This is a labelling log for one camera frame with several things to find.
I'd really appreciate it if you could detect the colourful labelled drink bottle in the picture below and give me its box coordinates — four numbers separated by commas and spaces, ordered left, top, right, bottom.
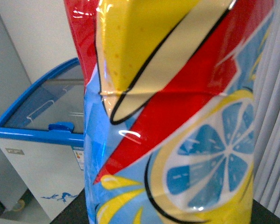
64, 0, 274, 224

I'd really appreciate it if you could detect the sliding glass freezer lid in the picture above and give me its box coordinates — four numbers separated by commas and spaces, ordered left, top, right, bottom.
4, 64, 84, 134

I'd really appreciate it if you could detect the white chest freezer blue rim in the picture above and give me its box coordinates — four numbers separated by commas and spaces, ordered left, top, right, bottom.
0, 58, 84, 219

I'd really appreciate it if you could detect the white vertical blind curtain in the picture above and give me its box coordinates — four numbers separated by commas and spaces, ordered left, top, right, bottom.
254, 0, 280, 218

